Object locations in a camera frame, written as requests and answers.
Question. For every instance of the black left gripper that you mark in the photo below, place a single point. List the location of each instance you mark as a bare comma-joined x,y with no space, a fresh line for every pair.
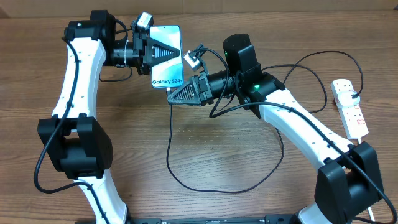
145,51

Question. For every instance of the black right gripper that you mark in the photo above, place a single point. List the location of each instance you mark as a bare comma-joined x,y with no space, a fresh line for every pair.
200,98

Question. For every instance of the Samsung Galaxy smartphone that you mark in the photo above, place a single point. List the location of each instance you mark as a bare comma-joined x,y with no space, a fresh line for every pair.
168,74

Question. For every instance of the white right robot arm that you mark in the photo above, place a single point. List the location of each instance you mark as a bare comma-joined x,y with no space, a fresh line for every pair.
348,175

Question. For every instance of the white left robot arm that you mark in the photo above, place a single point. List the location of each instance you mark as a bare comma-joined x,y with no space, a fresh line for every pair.
73,139

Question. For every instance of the white charger adapter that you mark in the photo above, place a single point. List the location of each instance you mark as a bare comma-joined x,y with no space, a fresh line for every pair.
347,98

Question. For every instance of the white power strip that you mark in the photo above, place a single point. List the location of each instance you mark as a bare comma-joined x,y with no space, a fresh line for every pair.
351,117

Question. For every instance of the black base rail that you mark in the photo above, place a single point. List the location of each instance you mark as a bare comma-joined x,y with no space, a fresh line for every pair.
267,219

